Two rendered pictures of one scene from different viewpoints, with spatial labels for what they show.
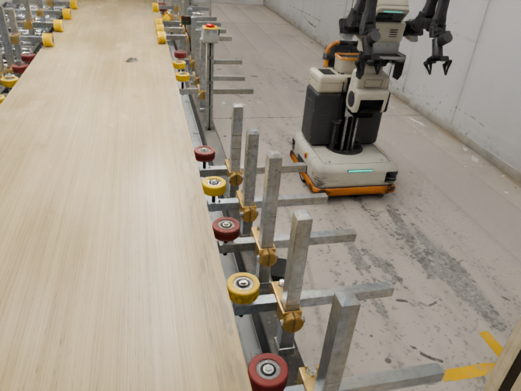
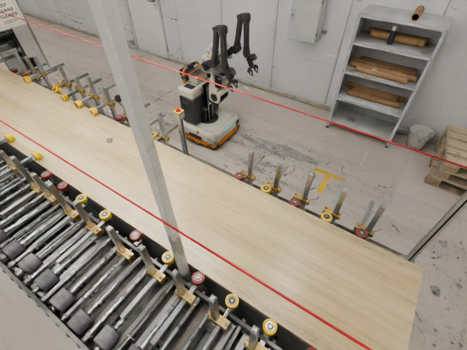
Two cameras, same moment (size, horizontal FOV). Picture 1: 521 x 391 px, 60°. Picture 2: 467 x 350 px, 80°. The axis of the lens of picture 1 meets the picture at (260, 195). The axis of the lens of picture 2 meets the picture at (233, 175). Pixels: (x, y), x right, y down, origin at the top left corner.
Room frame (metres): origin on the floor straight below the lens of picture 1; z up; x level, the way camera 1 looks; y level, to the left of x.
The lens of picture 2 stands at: (0.37, 1.29, 2.59)
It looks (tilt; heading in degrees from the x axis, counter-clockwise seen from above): 47 degrees down; 319
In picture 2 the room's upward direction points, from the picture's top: 1 degrees counter-clockwise
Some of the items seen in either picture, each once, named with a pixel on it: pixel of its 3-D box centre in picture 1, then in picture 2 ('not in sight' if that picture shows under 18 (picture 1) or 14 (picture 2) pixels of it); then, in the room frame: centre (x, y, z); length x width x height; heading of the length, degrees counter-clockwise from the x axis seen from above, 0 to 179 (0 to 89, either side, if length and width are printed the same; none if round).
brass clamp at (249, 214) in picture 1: (246, 205); (273, 187); (1.32, 0.05, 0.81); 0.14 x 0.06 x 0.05; 16
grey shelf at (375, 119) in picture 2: not in sight; (379, 80); (1.70, -2.34, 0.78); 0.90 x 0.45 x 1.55; 16
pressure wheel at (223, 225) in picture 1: (225, 239); (294, 205); (1.07, 0.09, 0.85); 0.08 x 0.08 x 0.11
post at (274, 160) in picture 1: (267, 228); (306, 194); (1.06, -0.03, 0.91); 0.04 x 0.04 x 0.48; 16
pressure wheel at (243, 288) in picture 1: (242, 299); (324, 220); (0.82, 0.02, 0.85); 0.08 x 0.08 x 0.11
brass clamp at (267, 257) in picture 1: (263, 246); (301, 198); (1.08, -0.02, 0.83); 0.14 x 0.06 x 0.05; 16
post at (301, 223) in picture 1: (291, 295); (336, 210); (0.82, -0.10, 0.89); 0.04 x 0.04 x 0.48; 16
